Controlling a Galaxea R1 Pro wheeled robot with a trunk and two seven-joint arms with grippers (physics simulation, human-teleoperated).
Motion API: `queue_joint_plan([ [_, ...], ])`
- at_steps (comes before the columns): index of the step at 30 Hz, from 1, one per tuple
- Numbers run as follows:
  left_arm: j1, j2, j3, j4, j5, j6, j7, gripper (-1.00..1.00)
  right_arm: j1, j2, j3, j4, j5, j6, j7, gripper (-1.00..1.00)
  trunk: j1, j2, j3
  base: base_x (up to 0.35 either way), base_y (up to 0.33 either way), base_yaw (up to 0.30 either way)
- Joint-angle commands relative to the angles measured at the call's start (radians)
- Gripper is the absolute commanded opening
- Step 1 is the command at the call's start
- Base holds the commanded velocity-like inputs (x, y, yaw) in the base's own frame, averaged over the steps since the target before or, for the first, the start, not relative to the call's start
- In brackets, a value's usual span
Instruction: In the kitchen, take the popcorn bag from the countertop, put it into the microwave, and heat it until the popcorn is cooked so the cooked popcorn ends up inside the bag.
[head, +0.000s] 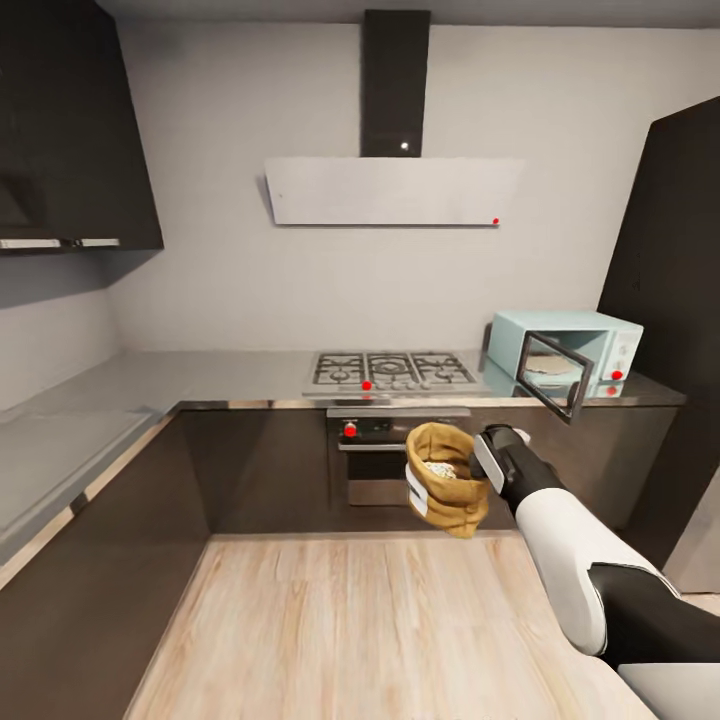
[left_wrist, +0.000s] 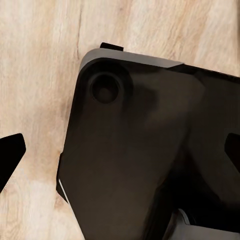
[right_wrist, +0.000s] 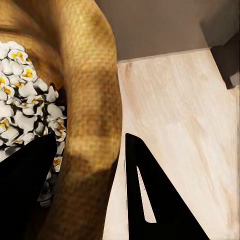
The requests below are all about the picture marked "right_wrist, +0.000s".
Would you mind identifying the popcorn bag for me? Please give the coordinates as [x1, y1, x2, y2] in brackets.
[0, 0, 123, 240]

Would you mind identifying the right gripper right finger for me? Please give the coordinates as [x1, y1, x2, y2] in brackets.
[125, 132, 210, 240]

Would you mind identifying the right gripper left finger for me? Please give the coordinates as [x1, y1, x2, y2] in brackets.
[0, 132, 57, 240]

